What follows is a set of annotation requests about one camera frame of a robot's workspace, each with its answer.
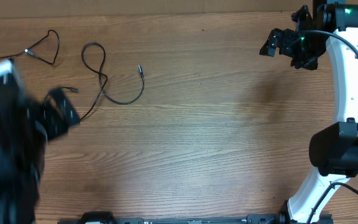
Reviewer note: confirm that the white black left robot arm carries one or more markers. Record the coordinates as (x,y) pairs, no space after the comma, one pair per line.
(26,126)

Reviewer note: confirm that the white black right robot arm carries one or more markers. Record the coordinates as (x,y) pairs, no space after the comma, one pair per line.
(327,27)

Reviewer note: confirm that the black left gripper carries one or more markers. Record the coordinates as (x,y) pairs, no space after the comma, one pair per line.
(59,122)

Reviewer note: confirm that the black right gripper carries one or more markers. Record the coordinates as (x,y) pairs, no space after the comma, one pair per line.
(286,37)

